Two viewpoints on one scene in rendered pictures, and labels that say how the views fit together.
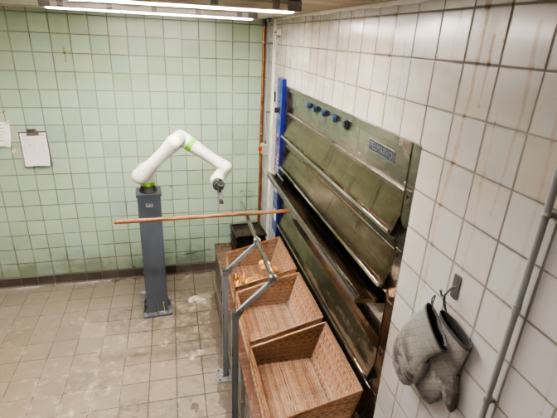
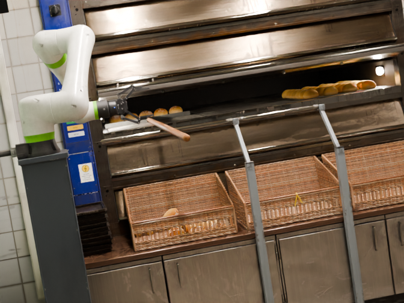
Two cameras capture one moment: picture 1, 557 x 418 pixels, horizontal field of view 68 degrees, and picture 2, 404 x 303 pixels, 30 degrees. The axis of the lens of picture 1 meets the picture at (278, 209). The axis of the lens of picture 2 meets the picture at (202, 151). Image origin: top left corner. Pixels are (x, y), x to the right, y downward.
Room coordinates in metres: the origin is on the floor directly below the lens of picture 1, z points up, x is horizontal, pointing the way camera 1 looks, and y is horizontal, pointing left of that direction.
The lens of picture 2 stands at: (2.20, 4.16, 1.44)
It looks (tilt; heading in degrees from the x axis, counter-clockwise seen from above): 6 degrees down; 277
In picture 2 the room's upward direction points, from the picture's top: 9 degrees counter-clockwise
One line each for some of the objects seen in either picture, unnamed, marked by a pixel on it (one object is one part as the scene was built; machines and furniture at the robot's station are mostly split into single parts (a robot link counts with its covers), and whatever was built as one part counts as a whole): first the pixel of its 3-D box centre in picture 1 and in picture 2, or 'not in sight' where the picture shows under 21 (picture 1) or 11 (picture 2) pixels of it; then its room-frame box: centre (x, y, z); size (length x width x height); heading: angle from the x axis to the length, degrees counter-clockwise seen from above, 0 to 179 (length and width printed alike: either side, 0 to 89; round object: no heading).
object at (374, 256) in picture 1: (322, 196); (246, 47); (2.42, -0.27, 1.54); 1.79 x 0.11 x 0.19; 15
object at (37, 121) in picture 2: (146, 173); (39, 117); (3.26, 1.11, 1.36); 0.16 x 0.13 x 0.19; 0
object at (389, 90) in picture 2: (320, 250); (255, 112); (2.43, -0.29, 1.16); 1.80 x 0.06 x 0.04; 15
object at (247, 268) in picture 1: (259, 267); (178, 209); (2.90, 0.14, 0.72); 0.56 x 0.49 x 0.28; 15
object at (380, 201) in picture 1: (325, 156); (240, 3); (2.42, -0.27, 1.80); 1.79 x 0.11 x 0.19; 15
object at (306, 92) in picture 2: not in sight; (326, 89); (1.98, -0.84, 1.21); 0.61 x 0.48 x 0.06; 105
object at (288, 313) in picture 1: (276, 312); (283, 190); (2.32, -0.02, 0.72); 0.56 x 0.49 x 0.28; 15
